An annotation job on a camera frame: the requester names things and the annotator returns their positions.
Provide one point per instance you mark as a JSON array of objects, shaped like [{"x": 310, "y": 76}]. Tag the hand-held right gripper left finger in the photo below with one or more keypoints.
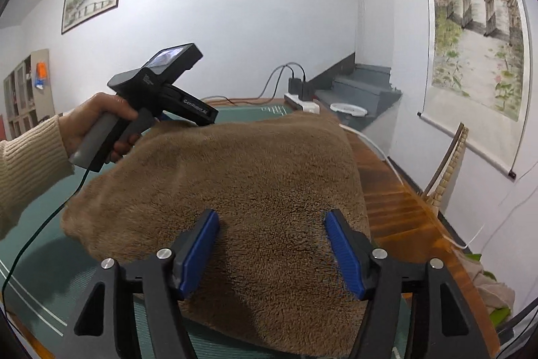
[{"x": 197, "y": 254}]

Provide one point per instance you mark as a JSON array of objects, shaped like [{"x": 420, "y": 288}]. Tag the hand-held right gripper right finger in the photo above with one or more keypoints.
[{"x": 344, "y": 254}]

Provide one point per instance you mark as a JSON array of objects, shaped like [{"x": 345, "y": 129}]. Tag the brown fleece garment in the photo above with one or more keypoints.
[{"x": 260, "y": 174}]

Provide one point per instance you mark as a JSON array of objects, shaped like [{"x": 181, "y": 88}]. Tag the person's left forearm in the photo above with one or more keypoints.
[{"x": 29, "y": 169}]

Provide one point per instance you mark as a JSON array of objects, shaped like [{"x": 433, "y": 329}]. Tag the person's left hand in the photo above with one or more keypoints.
[{"x": 86, "y": 117}]

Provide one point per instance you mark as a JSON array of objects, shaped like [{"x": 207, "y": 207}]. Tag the framed landscape picture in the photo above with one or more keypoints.
[{"x": 90, "y": 1}]

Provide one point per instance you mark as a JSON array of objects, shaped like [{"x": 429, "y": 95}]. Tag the orange and blue bag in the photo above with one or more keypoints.
[{"x": 40, "y": 75}]

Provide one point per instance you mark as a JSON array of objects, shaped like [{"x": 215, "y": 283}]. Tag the grey glass-door cabinet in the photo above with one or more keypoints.
[{"x": 23, "y": 90}]

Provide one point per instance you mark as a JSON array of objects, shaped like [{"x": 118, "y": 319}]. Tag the white round plate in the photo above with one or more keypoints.
[{"x": 349, "y": 109}]

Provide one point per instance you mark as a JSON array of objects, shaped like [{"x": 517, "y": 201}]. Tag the beige cloth pile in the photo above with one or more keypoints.
[{"x": 487, "y": 287}]

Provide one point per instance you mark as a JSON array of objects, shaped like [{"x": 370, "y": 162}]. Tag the black charger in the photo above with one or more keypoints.
[{"x": 296, "y": 87}]

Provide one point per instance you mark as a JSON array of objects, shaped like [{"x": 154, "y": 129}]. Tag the green table mat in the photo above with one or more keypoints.
[{"x": 42, "y": 249}]

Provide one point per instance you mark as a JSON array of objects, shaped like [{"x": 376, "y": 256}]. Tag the white power strip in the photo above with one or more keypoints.
[{"x": 302, "y": 103}]

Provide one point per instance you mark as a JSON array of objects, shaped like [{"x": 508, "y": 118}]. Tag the grey steps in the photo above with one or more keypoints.
[{"x": 357, "y": 85}]

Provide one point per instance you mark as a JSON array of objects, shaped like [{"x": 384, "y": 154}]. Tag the hanging wall scroll painting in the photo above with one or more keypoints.
[{"x": 475, "y": 26}]

